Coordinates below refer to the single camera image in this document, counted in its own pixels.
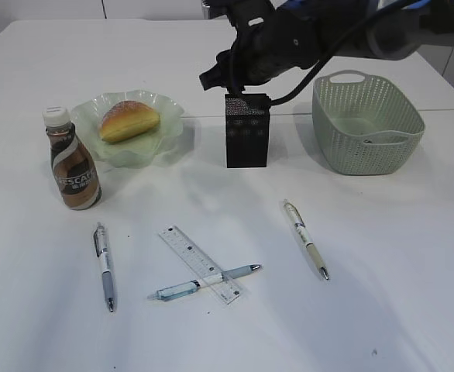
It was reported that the clear plastic ruler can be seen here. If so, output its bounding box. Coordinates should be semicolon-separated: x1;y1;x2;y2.
159;226;242;305

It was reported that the grey white ballpoint pen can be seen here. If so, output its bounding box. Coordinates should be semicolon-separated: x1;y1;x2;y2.
93;222;115;313

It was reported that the sugared bread roll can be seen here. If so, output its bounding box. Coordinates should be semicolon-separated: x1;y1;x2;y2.
98;100;160;143

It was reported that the green wavy glass plate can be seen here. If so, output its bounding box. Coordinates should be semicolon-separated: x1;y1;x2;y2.
71;90;184;167

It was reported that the brown Nescafe coffee bottle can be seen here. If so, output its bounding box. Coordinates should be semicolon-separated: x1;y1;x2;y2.
42;106;101;210

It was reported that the blue clear ballpoint pen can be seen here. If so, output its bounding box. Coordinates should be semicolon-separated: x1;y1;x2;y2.
147;264;262;301

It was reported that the black mesh pen holder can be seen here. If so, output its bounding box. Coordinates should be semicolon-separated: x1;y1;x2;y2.
224;94;270;168

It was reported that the beige white ballpoint pen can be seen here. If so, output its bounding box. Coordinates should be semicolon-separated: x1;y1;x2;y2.
282;199;330;281

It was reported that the green woven plastic basket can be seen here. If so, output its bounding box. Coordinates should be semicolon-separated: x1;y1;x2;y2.
312;70;425;176

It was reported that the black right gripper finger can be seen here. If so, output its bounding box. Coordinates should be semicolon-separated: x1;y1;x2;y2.
199;64;246;94

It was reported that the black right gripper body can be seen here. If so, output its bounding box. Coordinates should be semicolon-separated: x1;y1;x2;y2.
226;1;323;87

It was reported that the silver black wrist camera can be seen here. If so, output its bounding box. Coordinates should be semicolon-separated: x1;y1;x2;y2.
201;0;236;19

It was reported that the blue black right robot arm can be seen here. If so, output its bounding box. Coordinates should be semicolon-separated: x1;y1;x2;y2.
199;0;454;108

